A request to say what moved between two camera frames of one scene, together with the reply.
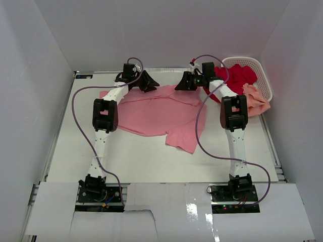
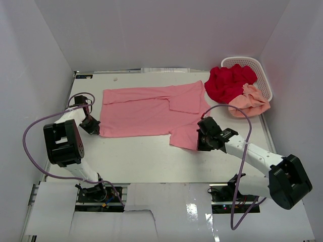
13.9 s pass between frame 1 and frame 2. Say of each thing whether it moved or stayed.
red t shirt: stayed
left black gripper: moved
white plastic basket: stayed
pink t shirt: stayed
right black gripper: moved
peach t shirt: stayed
